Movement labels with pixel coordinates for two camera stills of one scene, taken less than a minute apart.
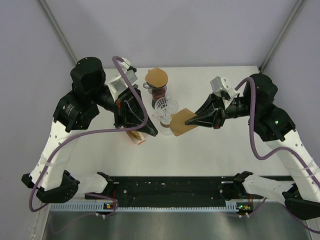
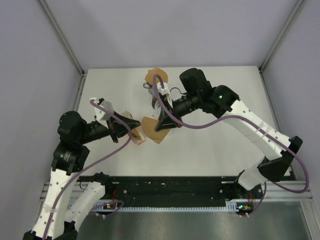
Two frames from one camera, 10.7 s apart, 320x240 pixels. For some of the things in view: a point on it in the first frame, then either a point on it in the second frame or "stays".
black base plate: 175,189 stays
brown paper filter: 177,124 -> 149,125
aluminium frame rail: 54,23 stays
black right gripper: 216,104 -> 166,122
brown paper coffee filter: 156,77 stays
